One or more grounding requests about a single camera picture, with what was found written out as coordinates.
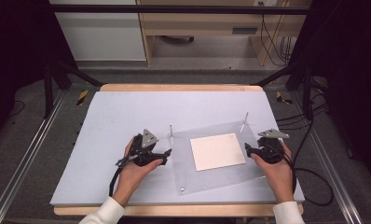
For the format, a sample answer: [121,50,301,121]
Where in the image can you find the clear acrylic photo frame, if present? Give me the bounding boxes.
[168,112,267,197]

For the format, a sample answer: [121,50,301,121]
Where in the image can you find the left hand-held gripper cable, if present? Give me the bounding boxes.
[108,154,139,198]

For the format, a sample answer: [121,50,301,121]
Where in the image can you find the black metal stand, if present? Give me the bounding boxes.
[43,58,104,119]
[252,61,316,121]

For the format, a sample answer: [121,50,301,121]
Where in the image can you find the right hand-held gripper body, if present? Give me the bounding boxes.
[256,128,291,165]

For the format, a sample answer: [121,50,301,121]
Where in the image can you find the black horizontal frame bar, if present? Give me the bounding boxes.
[48,4,312,16]

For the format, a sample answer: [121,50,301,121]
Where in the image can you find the black curtain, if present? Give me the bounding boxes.
[289,0,371,183]
[0,0,79,146]

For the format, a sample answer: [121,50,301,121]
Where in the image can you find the aluminium rail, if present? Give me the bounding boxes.
[0,89,67,224]
[289,90,364,224]

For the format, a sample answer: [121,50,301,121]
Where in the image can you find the person's left hand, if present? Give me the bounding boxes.
[112,136,164,208]

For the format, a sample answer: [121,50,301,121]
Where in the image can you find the black floor cables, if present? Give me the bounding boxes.
[276,77,330,133]

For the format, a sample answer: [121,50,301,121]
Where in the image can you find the person's right hand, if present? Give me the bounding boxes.
[251,140,295,205]

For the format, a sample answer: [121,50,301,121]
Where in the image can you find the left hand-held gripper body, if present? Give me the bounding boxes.
[129,128,159,168]

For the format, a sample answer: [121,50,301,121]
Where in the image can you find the yellow black tape piece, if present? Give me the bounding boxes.
[76,90,89,107]
[275,91,294,105]

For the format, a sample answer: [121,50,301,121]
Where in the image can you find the light blue table mat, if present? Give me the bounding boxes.
[49,90,306,207]

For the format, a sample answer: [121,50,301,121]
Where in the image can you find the black cables by desk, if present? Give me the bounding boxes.
[259,13,297,67]

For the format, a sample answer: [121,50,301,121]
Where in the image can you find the white cabinet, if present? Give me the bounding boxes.
[48,0,147,62]

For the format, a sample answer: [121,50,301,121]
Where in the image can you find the grey desk label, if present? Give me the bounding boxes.
[231,26,259,35]

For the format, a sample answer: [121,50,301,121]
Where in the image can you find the painting print card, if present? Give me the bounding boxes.
[189,133,247,173]

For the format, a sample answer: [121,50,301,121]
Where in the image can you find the wooden desk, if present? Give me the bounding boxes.
[136,0,312,67]

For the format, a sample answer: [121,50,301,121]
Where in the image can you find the thin black floor cable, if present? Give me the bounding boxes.
[7,99,26,119]

